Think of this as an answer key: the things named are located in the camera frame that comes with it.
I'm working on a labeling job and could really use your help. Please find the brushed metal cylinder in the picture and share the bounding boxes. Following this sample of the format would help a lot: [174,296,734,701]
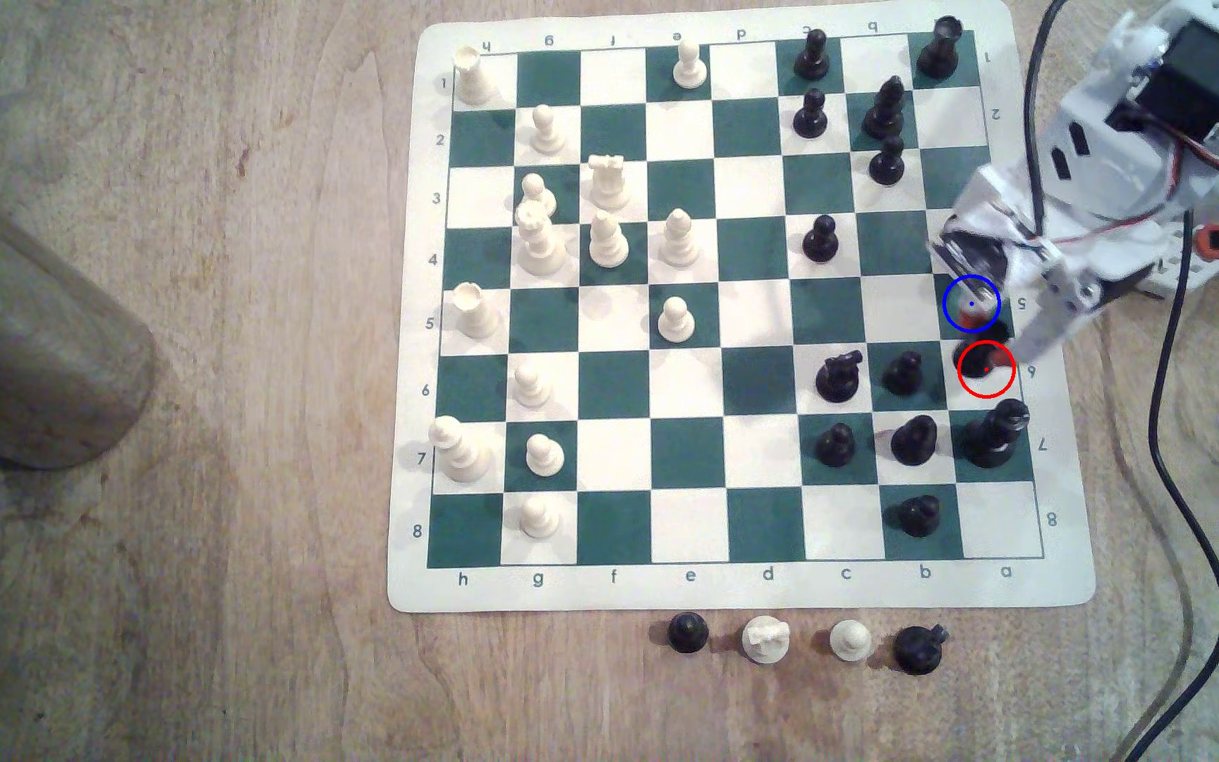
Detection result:
[0,159,161,472]

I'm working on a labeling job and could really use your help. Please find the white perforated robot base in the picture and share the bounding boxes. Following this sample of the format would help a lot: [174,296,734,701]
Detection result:
[1149,265,1219,300]

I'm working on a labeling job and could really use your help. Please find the white queen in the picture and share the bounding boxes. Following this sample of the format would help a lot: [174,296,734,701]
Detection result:
[516,201,569,279]

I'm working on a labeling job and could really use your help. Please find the white knight chess piece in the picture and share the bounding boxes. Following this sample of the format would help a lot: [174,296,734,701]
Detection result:
[741,616,791,665]

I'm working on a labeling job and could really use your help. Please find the green white chess mat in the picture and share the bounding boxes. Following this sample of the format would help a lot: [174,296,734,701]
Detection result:
[387,0,1098,613]

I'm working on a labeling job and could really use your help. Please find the black king chess piece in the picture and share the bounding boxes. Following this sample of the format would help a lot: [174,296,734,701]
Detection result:
[964,400,1032,470]

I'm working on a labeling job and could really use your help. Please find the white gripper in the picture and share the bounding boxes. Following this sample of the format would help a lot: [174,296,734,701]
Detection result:
[929,106,1193,368]

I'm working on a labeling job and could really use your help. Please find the black rook chess piece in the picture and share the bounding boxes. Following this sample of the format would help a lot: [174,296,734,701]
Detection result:
[916,16,965,80]

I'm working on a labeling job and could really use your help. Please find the black cable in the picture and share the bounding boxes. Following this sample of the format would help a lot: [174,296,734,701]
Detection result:
[1022,0,1068,234]
[1122,206,1219,762]

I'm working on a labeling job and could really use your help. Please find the black knight chess piece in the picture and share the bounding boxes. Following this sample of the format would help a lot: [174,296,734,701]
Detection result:
[893,624,952,677]
[815,349,867,404]

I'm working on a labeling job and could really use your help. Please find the white rook chess piece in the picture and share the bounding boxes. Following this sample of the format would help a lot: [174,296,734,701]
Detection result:
[454,47,497,107]
[454,282,502,340]

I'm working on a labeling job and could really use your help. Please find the black bishop chess piece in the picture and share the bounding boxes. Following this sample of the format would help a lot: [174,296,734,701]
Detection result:
[861,76,907,141]
[891,415,939,467]

